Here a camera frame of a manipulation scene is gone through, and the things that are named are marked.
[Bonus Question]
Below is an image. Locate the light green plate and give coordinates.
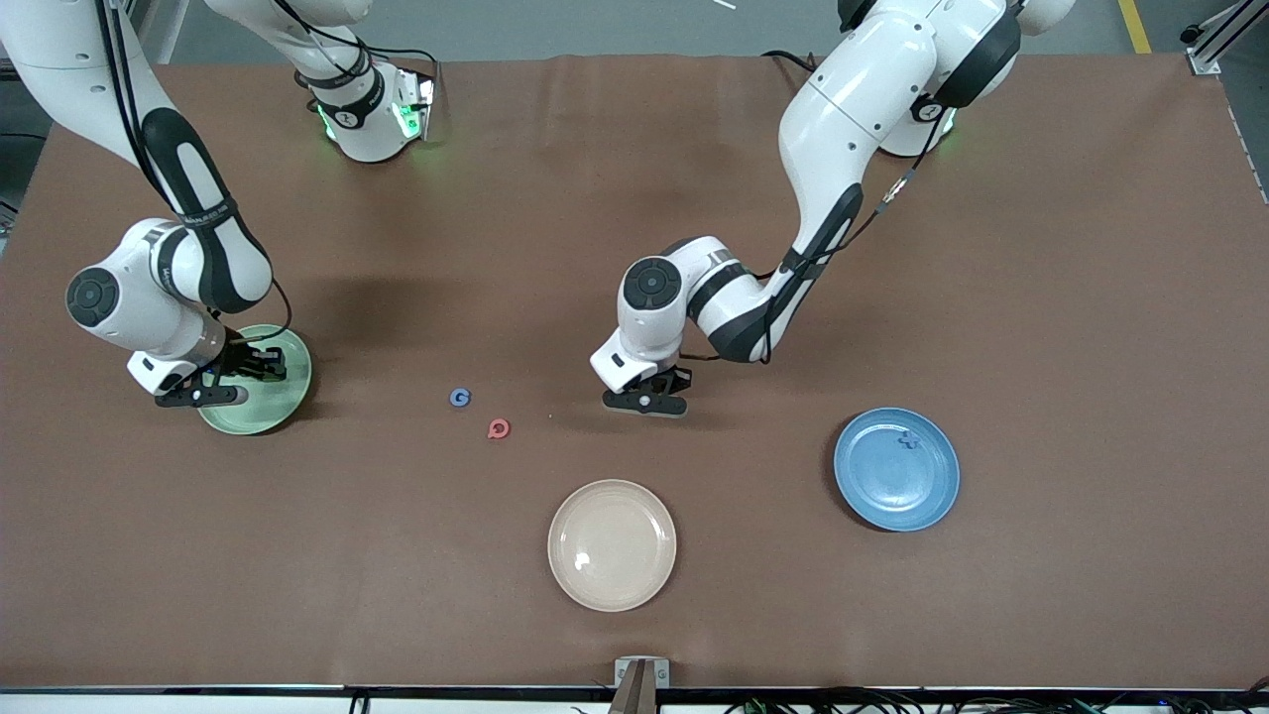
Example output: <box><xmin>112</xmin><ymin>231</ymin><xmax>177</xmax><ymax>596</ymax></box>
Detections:
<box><xmin>196</xmin><ymin>324</ymin><xmax>313</xmax><ymax>436</ymax></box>

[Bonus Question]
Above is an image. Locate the beige plate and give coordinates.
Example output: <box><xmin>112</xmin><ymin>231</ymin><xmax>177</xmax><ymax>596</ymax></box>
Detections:
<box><xmin>547</xmin><ymin>479</ymin><xmax>678</xmax><ymax>613</ymax></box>

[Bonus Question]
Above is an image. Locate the brown table cover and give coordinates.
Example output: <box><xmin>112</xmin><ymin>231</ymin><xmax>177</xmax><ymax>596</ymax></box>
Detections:
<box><xmin>0</xmin><ymin>55</ymin><xmax>1269</xmax><ymax>690</ymax></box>

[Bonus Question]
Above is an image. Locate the blue plate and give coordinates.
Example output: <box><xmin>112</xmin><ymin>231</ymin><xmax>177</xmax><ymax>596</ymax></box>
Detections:
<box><xmin>833</xmin><ymin>408</ymin><xmax>961</xmax><ymax>533</ymax></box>

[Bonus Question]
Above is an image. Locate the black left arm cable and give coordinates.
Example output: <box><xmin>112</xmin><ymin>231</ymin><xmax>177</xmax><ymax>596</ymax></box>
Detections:
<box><xmin>684</xmin><ymin>94</ymin><xmax>948</xmax><ymax>366</ymax></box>

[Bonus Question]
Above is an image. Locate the grey metal camera bracket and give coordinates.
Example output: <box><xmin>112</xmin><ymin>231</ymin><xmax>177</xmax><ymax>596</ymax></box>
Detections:
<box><xmin>610</xmin><ymin>656</ymin><xmax>671</xmax><ymax>714</ymax></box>

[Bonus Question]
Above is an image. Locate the black right base cable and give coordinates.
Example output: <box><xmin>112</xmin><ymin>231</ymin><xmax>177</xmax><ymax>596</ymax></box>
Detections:
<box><xmin>278</xmin><ymin>0</ymin><xmax>442</xmax><ymax>110</ymax></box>

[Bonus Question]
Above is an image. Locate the aluminium frame profile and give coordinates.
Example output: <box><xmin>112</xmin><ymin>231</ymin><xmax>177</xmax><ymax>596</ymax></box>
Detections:
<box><xmin>1180</xmin><ymin>0</ymin><xmax>1269</xmax><ymax>76</ymax></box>

